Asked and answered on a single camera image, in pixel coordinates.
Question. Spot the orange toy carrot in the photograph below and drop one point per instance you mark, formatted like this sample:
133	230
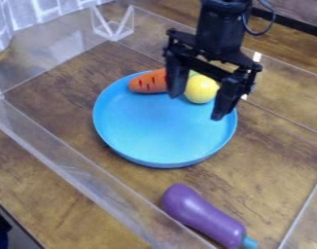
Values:
150	82

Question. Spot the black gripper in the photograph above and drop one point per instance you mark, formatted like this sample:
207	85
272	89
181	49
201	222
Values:
217	41

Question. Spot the clear acrylic enclosure wall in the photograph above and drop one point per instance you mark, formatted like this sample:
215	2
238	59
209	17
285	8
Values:
75	194

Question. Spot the blue round plate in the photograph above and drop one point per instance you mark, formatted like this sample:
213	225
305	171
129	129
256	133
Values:
158	131

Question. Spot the yellow toy lemon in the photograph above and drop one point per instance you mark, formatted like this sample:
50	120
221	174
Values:
201	89

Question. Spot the white patterned curtain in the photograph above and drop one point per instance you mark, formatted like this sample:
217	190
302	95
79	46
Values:
19	14

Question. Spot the clear acrylic corner bracket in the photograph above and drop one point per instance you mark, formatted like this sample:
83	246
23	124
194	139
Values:
110	29

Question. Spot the purple toy eggplant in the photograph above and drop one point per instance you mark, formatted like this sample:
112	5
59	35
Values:
185	205

